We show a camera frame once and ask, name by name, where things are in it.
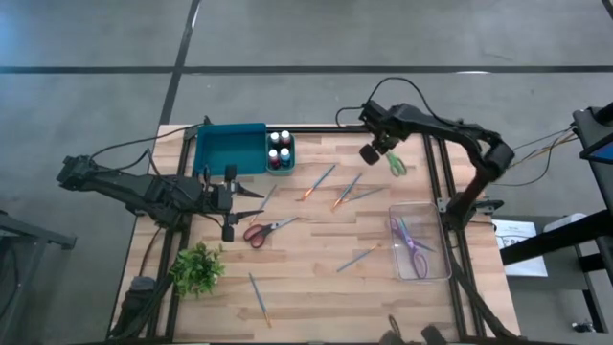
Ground black side stand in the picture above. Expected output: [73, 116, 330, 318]
[500, 101, 613, 333]

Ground purple handled scissors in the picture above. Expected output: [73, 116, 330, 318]
[389, 216, 438, 281]

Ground black cable bundle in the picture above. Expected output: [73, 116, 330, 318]
[109, 275, 167, 341]

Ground large blue plastic bin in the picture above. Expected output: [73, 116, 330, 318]
[193, 123, 269, 177]

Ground white box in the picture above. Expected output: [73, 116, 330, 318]
[543, 213, 588, 234]

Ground red handled scissors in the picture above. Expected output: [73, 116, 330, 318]
[242, 216, 301, 249]

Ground white paper sheet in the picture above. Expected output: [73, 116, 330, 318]
[490, 218, 549, 278]

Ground small green potted plant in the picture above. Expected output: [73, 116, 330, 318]
[168, 241, 227, 299]

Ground small green plastic bin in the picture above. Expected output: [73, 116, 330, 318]
[265, 131, 297, 176]

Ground black looped cable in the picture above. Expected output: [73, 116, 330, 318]
[378, 313, 404, 345]

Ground clear plastic container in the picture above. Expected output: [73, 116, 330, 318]
[387, 201, 453, 283]

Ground black braided cable sleeve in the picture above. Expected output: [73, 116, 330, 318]
[452, 267, 521, 342]

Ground black aluminium table frame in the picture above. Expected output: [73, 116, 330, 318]
[146, 114, 480, 344]

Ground grey metal table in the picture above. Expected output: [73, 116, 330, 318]
[0, 209, 78, 339]

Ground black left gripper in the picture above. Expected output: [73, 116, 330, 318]
[203, 164, 265, 242]

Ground black and orange cables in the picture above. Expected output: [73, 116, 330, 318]
[492, 125, 576, 189]

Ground blue screen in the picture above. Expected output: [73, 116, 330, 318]
[587, 142, 613, 165]

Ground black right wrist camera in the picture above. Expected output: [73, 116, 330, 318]
[357, 99, 387, 128]

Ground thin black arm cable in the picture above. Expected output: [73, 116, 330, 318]
[88, 124, 205, 162]

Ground black round object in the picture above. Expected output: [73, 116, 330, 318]
[420, 324, 447, 345]

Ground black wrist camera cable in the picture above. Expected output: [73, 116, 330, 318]
[334, 76, 446, 128]

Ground green handled scissors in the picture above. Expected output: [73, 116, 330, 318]
[385, 149, 408, 177]

